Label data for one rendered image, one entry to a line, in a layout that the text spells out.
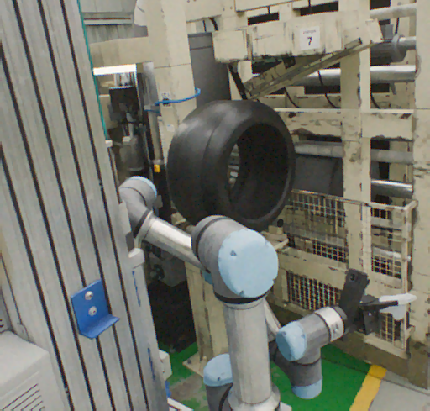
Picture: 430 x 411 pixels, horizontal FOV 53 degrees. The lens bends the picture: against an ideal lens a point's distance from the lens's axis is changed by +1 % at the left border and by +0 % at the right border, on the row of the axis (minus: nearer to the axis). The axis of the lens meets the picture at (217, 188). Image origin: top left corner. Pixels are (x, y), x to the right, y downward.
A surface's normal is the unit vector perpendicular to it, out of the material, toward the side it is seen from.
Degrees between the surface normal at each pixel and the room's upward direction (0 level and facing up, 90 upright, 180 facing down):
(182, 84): 90
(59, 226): 90
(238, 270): 83
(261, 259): 82
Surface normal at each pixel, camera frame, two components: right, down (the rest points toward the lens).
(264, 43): -0.71, 0.29
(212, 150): -0.02, -0.09
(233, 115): 0.21, -0.48
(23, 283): 0.80, 0.09
